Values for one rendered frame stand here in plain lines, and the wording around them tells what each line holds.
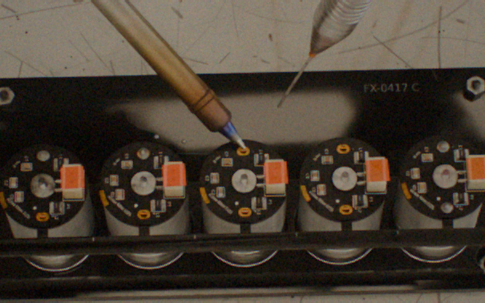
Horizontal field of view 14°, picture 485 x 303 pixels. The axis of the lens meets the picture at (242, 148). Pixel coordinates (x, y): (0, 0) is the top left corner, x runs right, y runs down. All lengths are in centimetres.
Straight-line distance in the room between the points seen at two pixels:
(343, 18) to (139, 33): 8
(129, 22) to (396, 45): 12
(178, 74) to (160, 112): 7
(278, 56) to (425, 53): 5
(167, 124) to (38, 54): 5
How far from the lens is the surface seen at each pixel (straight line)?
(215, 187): 56
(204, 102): 56
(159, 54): 55
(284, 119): 62
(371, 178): 55
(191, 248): 55
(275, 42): 64
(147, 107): 62
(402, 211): 57
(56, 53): 64
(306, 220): 57
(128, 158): 56
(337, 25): 50
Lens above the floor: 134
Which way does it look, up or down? 70 degrees down
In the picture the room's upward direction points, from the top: straight up
